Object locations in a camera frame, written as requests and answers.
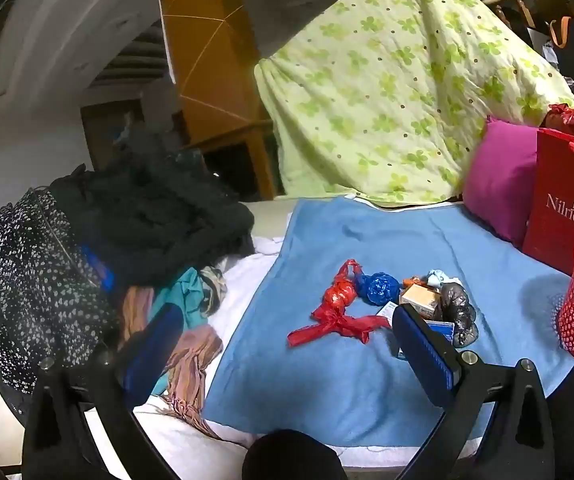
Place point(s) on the black clothes pile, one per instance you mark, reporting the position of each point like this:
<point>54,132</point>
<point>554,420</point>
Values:
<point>157,220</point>

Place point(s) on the green floral quilt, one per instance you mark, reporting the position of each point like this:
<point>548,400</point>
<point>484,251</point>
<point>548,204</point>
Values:
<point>377,85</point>

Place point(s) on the orange wrapper with red ribbon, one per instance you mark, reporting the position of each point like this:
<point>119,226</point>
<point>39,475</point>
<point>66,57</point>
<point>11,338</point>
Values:
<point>339,292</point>

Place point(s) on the red paper bag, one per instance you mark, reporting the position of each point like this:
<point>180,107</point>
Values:
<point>562,230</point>

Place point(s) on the magenta pillow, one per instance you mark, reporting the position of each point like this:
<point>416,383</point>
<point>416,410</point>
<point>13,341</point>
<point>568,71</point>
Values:
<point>502,185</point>

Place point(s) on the teal cloth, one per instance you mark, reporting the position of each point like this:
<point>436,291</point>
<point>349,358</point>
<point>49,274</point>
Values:
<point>187,295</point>

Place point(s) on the cream orange carton box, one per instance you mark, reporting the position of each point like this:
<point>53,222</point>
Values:
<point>419,299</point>

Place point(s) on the orange wooden cabinet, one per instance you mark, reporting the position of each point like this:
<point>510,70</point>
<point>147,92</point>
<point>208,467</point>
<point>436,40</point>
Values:
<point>207,60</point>

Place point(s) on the blue plastic bag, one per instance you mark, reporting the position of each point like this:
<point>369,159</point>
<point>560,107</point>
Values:
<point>378,287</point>

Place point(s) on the white sheet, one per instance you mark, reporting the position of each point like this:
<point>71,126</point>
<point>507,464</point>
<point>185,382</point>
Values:
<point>247,275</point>

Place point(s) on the white tissue bundle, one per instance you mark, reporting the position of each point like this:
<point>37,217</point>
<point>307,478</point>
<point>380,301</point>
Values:
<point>439,277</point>

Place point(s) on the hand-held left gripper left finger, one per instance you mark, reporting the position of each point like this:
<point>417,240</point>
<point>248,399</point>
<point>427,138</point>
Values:
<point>149,350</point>

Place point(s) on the dark wooden shelf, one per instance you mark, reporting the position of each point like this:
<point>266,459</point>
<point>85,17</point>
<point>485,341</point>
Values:
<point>112,135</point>

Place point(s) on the blue white flat box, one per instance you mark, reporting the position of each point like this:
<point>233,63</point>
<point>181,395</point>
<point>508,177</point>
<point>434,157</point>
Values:
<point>442,331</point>

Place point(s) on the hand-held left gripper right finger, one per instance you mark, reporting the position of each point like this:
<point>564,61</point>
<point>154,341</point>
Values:
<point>424,355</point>

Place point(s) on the black white dotted cloth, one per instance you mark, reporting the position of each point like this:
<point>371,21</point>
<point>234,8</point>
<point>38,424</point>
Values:
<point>37,285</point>

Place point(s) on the brown fringed scarf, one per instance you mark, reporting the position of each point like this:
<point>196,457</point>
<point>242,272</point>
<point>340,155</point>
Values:
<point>192,360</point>

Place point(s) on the dark grey plastic bag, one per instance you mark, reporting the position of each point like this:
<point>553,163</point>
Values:
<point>459,310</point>

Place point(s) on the blue towel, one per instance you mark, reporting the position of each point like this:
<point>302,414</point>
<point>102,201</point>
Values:
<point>317,385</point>

